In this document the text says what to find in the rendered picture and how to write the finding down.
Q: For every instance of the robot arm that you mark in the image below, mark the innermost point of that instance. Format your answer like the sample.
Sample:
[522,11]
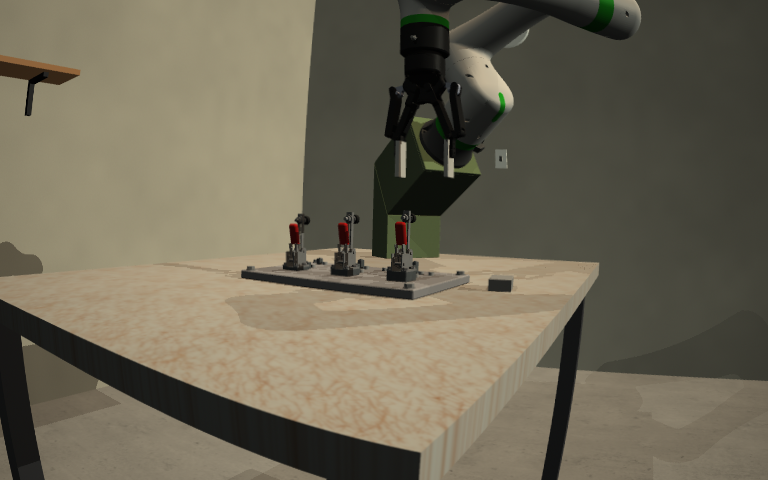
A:
[486,99]

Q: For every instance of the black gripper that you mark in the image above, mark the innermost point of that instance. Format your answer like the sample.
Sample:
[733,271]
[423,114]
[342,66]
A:
[424,83]

